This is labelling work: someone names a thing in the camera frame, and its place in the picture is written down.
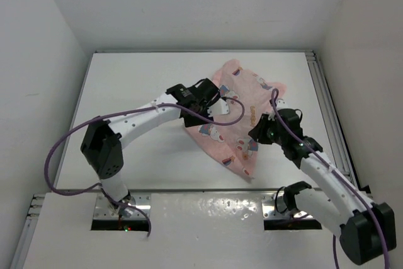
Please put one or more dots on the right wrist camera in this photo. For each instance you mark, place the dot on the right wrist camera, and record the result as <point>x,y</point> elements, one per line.
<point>281,104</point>

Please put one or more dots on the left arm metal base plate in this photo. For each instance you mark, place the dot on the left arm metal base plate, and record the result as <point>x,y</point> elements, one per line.
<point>139,206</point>

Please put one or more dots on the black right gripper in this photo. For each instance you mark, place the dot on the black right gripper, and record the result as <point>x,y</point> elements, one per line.
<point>258,128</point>

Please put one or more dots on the aluminium table edge rail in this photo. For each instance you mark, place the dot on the aluminium table edge rail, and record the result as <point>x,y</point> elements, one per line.
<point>339,148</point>

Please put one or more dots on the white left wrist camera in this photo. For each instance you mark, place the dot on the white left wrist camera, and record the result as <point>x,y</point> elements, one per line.
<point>220,107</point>

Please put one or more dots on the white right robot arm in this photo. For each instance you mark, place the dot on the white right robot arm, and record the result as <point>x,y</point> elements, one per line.
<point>365,229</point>

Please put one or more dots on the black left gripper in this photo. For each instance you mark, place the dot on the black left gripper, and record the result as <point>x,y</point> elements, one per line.
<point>189,120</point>

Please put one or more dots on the pink cartoon pillowcase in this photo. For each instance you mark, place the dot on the pink cartoon pillowcase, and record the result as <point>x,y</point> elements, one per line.
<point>248,96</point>

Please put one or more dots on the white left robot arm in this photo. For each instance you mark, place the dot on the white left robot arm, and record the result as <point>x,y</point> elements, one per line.
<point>106,138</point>

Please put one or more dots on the white front cover panel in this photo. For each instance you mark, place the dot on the white front cover panel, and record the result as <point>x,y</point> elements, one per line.
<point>189,230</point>

